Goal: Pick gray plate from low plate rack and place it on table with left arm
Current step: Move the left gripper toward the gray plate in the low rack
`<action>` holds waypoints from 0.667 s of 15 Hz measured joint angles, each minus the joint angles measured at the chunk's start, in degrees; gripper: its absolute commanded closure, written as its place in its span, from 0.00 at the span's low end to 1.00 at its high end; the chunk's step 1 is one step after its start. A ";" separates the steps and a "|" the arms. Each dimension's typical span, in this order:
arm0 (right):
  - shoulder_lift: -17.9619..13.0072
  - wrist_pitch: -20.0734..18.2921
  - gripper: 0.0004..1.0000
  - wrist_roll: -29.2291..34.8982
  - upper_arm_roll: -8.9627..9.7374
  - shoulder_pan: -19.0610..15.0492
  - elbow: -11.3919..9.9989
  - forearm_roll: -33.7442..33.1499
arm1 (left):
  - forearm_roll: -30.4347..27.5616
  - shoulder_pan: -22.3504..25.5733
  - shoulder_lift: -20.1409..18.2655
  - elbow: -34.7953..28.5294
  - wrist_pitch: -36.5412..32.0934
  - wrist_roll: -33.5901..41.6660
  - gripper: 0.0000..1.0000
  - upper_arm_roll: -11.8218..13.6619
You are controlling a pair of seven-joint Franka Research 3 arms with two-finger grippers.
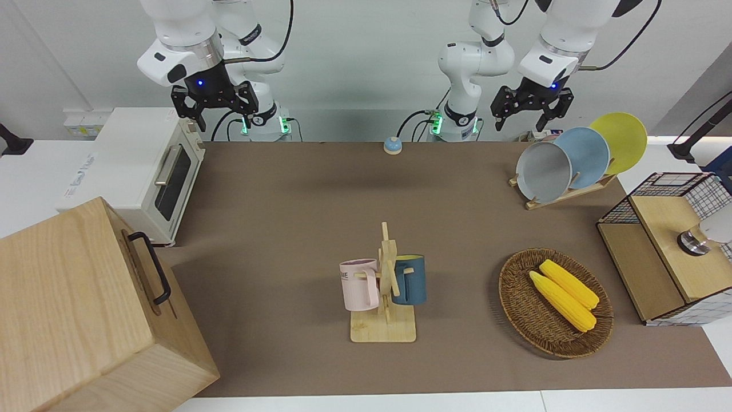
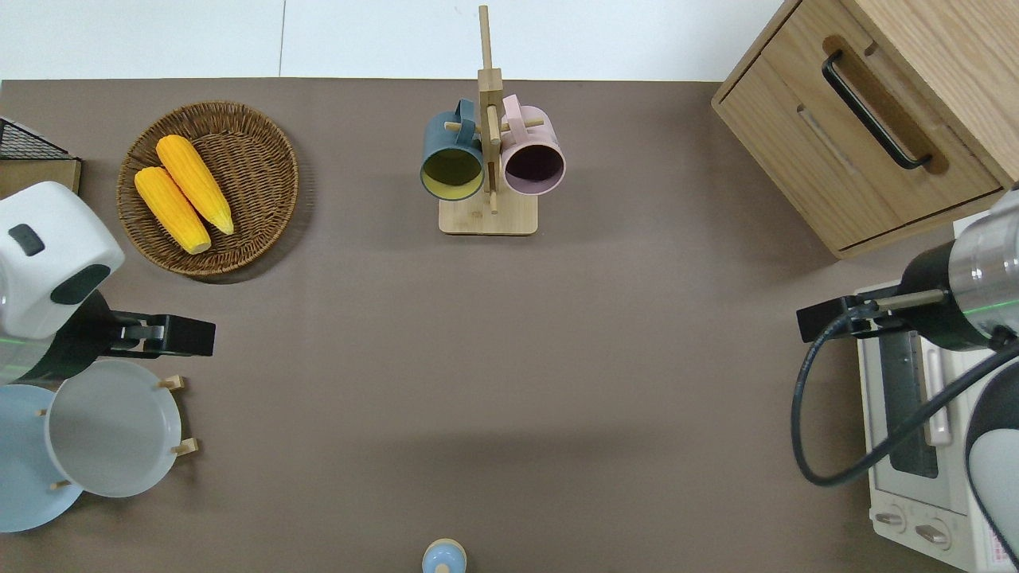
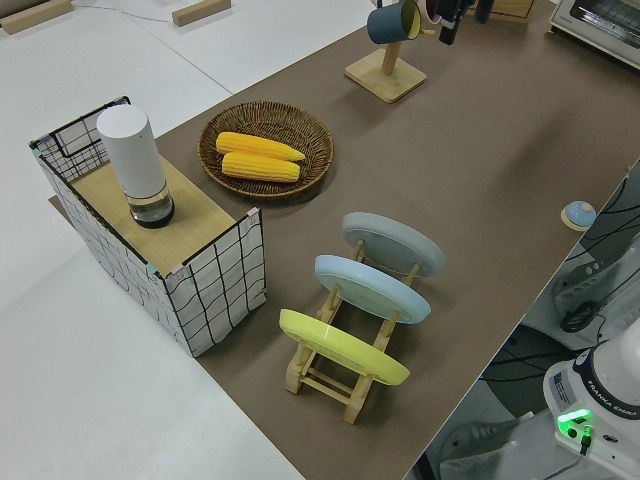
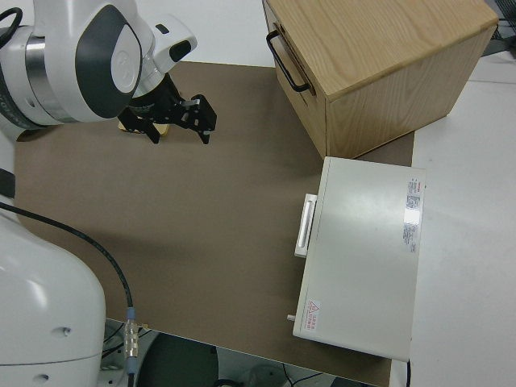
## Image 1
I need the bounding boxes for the brown table mat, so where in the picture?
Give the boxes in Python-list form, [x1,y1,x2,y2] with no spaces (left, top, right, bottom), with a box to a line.
[157,141,732,398]

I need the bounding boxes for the white toaster oven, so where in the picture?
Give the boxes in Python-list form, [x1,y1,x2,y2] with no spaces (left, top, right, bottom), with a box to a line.
[55,107,205,247]

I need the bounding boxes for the yellow corn cob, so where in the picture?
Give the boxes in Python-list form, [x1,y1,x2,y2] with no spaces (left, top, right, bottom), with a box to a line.
[539,259,600,311]
[529,271,597,332]

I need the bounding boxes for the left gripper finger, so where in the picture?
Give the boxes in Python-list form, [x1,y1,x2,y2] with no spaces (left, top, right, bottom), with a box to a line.
[490,85,515,133]
[536,89,575,133]

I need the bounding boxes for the white wall outlet box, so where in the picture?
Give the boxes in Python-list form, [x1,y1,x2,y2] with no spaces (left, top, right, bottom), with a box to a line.
[63,112,112,138]

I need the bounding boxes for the dark blue mug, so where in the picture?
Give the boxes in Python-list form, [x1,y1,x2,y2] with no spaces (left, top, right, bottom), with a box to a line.
[392,255,427,306]

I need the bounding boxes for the large wooden box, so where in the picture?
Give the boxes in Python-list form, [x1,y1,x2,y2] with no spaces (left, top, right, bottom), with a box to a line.
[0,196,221,412]

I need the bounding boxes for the black camera stand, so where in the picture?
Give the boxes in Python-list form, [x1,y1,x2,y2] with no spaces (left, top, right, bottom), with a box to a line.
[666,92,732,162]

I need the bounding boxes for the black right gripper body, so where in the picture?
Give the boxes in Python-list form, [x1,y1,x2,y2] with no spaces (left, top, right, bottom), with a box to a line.
[184,62,242,110]

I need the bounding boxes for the yellow plate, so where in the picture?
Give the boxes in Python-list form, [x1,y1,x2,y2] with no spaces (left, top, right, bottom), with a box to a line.
[589,112,648,176]

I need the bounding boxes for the wooden plate rack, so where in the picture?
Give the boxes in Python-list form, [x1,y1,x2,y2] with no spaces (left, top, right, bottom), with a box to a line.
[508,172,618,211]

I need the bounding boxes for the brown wicker basket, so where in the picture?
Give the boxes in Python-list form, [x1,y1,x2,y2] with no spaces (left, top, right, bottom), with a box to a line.
[499,248,614,359]

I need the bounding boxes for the light blue plate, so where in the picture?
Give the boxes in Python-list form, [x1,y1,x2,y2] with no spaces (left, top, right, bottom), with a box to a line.
[554,127,611,190]

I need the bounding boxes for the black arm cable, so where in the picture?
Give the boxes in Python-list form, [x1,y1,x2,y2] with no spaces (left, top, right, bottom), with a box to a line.
[222,0,295,64]
[578,0,663,72]

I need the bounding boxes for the gray plate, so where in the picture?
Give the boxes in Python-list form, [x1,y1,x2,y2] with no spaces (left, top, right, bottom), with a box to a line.
[516,141,573,204]

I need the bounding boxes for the pink mug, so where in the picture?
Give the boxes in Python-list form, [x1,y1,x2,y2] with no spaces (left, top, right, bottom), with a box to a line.
[340,259,381,312]

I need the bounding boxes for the black box handle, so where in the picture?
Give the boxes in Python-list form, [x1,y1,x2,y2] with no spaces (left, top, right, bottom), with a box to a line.
[127,231,172,306]

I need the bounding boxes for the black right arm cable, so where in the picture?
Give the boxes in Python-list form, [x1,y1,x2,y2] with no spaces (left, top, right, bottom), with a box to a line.
[222,0,295,64]

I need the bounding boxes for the wire grid shelf with wood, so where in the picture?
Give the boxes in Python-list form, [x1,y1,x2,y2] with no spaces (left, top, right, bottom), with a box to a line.
[596,172,732,327]

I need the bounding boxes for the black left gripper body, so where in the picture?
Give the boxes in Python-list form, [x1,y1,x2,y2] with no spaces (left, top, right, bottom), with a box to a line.
[514,76,573,110]

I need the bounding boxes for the wooden mug tree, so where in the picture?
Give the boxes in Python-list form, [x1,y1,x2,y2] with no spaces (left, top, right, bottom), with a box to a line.
[350,222,417,343]

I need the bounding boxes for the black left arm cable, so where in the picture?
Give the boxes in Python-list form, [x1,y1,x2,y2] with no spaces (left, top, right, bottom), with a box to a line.
[578,0,663,72]

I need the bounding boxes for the black clamp mount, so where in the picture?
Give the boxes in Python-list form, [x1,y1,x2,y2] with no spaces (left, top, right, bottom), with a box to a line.
[0,123,33,156]

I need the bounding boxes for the white cylinder bottle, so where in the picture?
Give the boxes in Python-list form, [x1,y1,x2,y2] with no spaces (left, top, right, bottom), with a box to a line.
[678,206,732,256]

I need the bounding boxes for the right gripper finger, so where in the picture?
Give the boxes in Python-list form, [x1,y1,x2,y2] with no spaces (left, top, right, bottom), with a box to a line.
[231,81,260,124]
[171,86,208,133]

